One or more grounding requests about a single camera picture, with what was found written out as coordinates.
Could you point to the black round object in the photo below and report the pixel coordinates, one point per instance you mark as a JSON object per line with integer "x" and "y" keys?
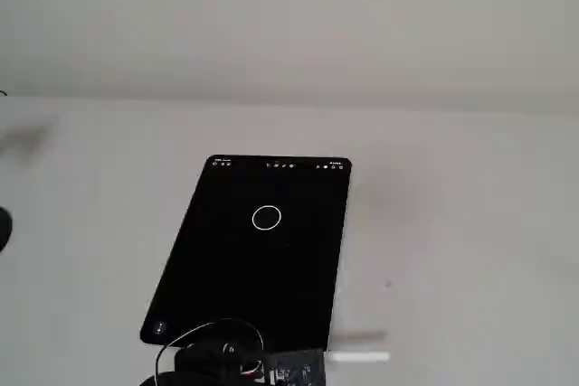
{"x": 4, "y": 228}

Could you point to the black screen tablet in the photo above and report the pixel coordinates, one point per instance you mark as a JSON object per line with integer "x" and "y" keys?
{"x": 253, "y": 268}

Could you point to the white stylus pen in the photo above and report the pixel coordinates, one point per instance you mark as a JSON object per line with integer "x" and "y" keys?
{"x": 362, "y": 356}

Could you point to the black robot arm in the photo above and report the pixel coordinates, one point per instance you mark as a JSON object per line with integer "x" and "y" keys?
{"x": 158, "y": 380}

